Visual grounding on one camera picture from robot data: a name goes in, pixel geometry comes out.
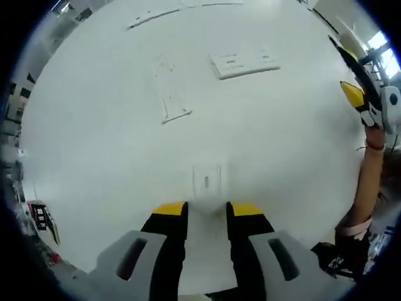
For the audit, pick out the long white plastic rail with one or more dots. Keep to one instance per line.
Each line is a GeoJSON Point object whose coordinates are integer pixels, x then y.
{"type": "Point", "coordinates": [150, 16]}

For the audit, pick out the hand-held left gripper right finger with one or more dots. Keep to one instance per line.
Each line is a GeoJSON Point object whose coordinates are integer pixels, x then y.
{"type": "Point", "coordinates": [310, 282]}

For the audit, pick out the dark flat device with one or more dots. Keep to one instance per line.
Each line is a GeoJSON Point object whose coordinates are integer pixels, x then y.
{"type": "Point", "coordinates": [42, 219]}

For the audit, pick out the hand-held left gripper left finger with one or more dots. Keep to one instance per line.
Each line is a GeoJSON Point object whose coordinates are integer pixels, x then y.
{"type": "Point", "coordinates": [106, 282]}

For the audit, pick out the thin white plastic frame piece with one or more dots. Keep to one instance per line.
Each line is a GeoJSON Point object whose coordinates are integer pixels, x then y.
{"type": "Point", "coordinates": [175, 116]}

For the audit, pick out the person's right hand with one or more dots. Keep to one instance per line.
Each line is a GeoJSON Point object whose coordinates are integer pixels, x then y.
{"type": "Point", "coordinates": [375, 135]}

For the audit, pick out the white socket holder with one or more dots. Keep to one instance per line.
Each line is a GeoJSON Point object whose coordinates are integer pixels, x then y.
{"type": "Point", "coordinates": [244, 71]}

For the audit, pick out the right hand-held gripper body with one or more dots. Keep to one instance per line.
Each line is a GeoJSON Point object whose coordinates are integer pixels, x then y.
{"type": "Point", "coordinates": [391, 109]}

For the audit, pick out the white charger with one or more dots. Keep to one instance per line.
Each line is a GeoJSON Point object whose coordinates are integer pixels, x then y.
{"type": "Point", "coordinates": [22, 153]}

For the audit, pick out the white socket holder cover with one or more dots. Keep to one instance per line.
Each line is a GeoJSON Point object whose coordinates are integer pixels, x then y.
{"type": "Point", "coordinates": [213, 191]}

